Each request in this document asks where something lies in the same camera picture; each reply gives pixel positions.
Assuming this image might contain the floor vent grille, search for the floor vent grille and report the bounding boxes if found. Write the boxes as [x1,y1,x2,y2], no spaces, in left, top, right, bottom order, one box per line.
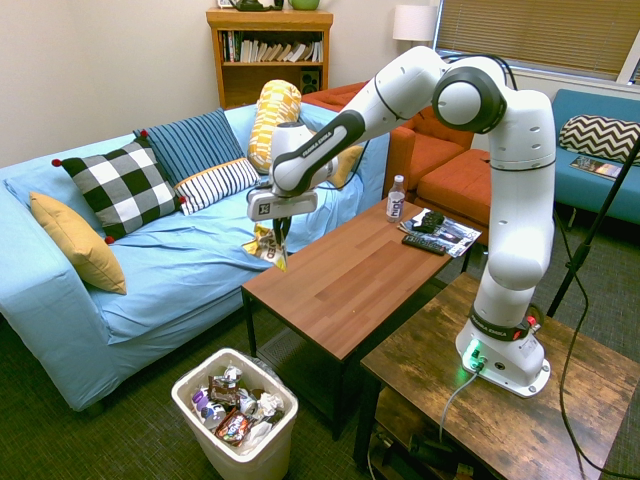
[256,327,309,374]

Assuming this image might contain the row of books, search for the row of books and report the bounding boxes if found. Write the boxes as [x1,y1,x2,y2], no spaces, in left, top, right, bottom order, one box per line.
[221,30,325,64]

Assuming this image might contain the blue striped pillow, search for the blue striped pillow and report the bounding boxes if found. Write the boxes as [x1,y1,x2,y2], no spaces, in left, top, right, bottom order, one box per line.
[132,107,246,187]

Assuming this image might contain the crumpled white paper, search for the crumpled white paper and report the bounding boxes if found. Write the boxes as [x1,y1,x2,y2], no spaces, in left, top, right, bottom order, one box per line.
[256,392,285,419]

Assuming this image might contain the black remote control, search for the black remote control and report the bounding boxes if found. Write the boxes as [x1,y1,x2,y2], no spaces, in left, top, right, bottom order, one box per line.
[401,233,447,257]

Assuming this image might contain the black device under table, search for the black device under table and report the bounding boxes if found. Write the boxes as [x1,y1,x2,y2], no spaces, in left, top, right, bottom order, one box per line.
[408,432,457,470]

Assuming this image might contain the brown window blinds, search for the brown window blinds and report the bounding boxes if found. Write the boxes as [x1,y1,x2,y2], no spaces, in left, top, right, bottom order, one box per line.
[435,0,640,84]

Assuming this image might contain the black tripod stand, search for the black tripod stand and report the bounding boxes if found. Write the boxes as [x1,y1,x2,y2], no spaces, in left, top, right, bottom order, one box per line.
[546,137,640,319]

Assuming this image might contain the glossy magazine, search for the glossy magazine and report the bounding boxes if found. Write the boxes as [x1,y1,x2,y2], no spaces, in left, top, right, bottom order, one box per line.
[397,206,482,259]

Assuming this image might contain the black game controller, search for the black game controller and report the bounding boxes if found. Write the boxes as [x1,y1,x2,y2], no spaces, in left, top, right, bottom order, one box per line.
[409,209,446,234]

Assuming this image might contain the black white checkered pillow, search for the black white checkered pillow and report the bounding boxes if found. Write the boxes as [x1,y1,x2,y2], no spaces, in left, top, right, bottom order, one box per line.
[51,129,187,245]

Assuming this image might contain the grey cable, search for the grey cable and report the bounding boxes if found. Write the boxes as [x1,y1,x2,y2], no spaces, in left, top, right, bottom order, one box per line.
[438,368,482,444]

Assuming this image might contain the white navy striped pillow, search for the white navy striped pillow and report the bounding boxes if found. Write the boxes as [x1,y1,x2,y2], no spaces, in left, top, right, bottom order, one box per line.
[173,157,262,217]

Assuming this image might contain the rustic brown side table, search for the rustic brown side table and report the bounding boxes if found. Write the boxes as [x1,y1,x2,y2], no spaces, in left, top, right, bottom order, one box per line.
[352,272,640,480]

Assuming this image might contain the orange ottoman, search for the orange ottoman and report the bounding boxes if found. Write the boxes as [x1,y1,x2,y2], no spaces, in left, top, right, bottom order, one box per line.
[414,148,494,231]

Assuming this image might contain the dark cover magazine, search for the dark cover magazine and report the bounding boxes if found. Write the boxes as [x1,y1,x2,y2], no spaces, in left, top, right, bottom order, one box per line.
[568,155,624,181]

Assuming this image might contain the white plastic trash bin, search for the white plastic trash bin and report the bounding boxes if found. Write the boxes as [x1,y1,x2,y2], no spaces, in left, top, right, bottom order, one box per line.
[170,347,300,480]

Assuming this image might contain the yellow white patterned bolster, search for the yellow white patterned bolster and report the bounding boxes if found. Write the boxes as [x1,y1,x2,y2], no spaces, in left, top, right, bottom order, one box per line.
[247,79,303,175]

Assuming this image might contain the wooden coffee table black legs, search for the wooden coffee table black legs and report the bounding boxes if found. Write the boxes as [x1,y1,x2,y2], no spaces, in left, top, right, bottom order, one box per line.
[240,198,484,441]

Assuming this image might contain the red snack wrapper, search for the red snack wrapper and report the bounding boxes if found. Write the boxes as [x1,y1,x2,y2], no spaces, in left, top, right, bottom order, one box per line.
[214,408,252,448]

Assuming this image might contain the clear plastic water bottle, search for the clear plastic water bottle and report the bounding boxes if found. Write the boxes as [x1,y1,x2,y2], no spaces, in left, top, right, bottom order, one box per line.
[385,174,407,224]

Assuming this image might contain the plain mustard yellow pillow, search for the plain mustard yellow pillow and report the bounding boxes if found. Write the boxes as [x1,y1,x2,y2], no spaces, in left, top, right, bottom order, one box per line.
[28,191,128,296]

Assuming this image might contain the purple capped plastic bottle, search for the purple capped plastic bottle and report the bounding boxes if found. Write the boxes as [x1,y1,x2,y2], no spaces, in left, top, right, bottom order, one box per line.
[192,388,227,430]

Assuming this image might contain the yellow chip bag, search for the yellow chip bag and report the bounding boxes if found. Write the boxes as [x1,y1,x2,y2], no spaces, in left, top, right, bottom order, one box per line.
[241,223,289,274]

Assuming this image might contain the black white shelf ornament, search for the black white shelf ornament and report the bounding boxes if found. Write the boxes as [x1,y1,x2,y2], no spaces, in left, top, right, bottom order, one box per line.
[227,0,285,12]

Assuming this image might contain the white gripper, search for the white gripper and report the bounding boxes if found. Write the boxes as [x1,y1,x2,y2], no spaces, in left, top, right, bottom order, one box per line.
[246,185,319,250]

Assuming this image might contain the black white chevron pillow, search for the black white chevron pillow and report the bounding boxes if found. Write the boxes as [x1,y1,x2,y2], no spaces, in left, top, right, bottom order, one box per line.
[558,114,640,166]

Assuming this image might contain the white shade floor lamp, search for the white shade floor lamp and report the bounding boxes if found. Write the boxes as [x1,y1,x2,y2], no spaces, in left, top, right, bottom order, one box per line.
[392,4,439,56]

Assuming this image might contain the wooden bookshelf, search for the wooden bookshelf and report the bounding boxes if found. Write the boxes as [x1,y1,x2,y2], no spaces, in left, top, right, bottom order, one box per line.
[205,7,335,110]

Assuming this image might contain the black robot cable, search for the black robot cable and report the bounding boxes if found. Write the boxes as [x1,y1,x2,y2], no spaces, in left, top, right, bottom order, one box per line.
[439,53,640,476]

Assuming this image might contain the light blue sofa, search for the light blue sofa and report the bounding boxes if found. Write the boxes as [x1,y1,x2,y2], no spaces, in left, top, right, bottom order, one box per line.
[0,102,391,414]

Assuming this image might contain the brown candy wrapper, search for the brown candy wrapper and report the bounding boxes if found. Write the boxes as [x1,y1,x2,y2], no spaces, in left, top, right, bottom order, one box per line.
[207,373,242,406]

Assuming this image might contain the mustard striped pillow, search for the mustard striped pillow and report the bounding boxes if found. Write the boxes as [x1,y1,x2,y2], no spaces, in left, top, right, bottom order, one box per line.
[327,143,365,191]

